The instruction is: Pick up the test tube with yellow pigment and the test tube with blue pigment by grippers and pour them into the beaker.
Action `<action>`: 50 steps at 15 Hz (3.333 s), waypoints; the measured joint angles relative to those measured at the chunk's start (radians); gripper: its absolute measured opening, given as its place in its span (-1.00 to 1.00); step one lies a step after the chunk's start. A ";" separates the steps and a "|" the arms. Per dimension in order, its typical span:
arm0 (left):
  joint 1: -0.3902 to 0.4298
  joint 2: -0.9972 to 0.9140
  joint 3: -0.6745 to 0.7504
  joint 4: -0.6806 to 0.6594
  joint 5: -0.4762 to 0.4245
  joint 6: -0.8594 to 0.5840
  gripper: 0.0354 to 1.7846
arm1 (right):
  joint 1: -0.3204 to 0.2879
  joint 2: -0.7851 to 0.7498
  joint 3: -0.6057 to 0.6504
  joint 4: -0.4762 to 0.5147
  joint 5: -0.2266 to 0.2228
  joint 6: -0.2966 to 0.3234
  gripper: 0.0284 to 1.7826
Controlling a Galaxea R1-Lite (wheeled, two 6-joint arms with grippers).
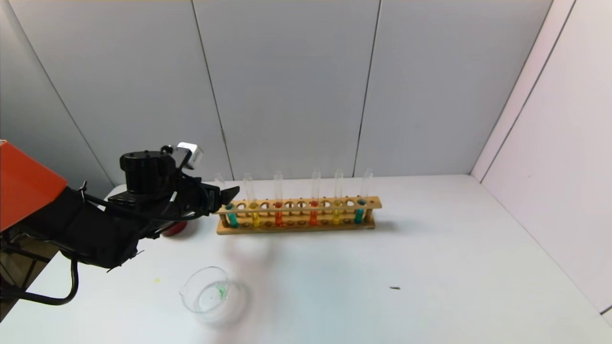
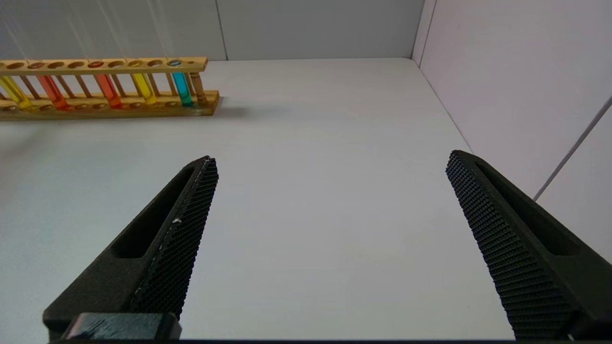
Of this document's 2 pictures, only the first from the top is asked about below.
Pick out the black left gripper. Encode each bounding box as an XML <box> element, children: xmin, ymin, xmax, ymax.
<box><xmin>177</xmin><ymin>180</ymin><xmax>240</xmax><ymax>216</ymax></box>

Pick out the blue pigment glass test tube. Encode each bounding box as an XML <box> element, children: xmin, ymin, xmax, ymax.
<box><xmin>215</xmin><ymin>173</ymin><xmax>240</xmax><ymax>228</ymax></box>
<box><xmin>354</xmin><ymin>168</ymin><xmax>373</xmax><ymax>225</ymax></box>

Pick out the yellow pigment glass test tube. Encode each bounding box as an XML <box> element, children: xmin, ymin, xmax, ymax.
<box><xmin>332</xmin><ymin>169</ymin><xmax>344</xmax><ymax>226</ymax></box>
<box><xmin>243</xmin><ymin>173</ymin><xmax>262</xmax><ymax>228</ymax></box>

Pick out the orange pigment glass test tube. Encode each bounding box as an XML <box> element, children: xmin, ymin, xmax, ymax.
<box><xmin>273</xmin><ymin>171</ymin><xmax>284</xmax><ymax>227</ymax></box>
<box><xmin>309</xmin><ymin>168</ymin><xmax>321</xmax><ymax>226</ymax></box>

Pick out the wooden test tube rack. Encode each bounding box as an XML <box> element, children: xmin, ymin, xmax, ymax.
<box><xmin>213</xmin><ymin>196</ymin><xmax>383</xmax><ymax>235</ymax></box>

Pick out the clear glass beaker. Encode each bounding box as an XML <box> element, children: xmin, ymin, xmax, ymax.
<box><xmin>180</xmin><ymin>266</ymin><xmax>241</xmax><ymax>323</ymax></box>

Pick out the black tripod stand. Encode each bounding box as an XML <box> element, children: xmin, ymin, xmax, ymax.
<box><xmin>0</xmin><ymin>234</ymin><xmax>52</xmax><ymax>306</ymax></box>

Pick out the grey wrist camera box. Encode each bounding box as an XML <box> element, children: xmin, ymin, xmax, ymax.
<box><xmin>175</xmin><ymin>142</ymin><xmax>204</xmax><ymax>170</ymax></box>

